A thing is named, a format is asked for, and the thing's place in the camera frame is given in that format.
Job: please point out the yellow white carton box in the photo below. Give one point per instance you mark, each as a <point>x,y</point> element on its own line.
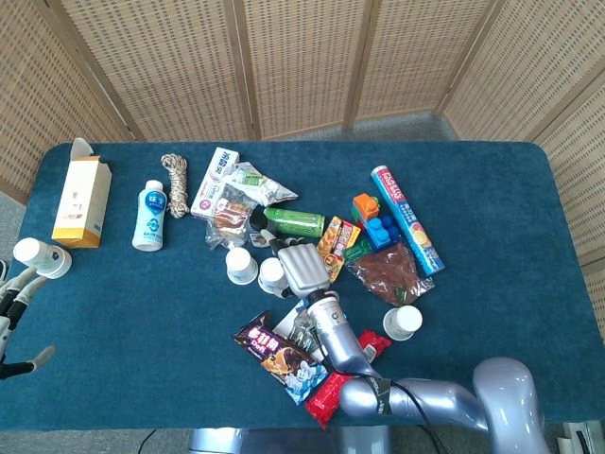
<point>80,203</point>

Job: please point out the woven wooden folding screen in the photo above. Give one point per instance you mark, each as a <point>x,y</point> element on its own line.
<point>302,61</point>

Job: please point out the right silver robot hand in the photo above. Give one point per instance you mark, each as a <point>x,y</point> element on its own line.
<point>302,267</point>

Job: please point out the white pink toothpaste box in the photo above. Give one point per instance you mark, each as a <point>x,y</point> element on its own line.
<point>210,189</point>

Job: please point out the yellow curry box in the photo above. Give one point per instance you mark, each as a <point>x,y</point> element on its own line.
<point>338,241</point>

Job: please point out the dark sauce bottle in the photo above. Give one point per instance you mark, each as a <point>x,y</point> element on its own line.
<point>256,221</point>

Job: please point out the lying white paper cup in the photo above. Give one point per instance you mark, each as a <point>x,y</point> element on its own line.
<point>40,257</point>

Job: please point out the blue correction tape pack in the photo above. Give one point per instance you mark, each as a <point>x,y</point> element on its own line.
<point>288,326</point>

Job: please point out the green leaf paper cup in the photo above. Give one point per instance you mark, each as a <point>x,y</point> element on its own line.
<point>404,321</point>

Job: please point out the blue flower paper cup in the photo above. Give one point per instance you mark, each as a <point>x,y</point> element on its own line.
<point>271,274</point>
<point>240,267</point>

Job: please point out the brown chocolate snack pack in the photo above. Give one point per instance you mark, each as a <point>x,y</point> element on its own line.
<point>279,354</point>

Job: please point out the red biscuit pack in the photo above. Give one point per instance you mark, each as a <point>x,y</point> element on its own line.
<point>321,402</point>

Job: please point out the clear bag brown pastry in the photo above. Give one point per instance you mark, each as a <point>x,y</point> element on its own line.
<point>229,220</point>

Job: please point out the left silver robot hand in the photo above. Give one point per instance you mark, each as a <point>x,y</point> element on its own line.
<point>16,302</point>

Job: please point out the blue table cloth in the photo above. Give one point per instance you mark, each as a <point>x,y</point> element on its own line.
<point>142,359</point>

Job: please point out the green drink can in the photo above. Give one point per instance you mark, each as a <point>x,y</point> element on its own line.
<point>298,222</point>

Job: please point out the blue tube of crisps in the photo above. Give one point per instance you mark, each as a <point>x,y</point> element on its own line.
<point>411,222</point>

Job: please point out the silver green snack bag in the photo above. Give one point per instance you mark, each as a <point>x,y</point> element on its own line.
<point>264,186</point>

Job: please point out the colourful toy brick assembly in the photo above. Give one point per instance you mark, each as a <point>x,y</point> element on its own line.
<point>378,232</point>

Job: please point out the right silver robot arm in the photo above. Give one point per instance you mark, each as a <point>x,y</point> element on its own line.
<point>340,340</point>

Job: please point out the white blue milk bottle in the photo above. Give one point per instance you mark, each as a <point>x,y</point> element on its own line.
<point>149,217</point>

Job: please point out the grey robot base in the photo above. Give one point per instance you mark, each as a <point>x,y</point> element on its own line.
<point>283,442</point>

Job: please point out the clear bag brown contents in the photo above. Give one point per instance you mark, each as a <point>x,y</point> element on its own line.
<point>387,269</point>

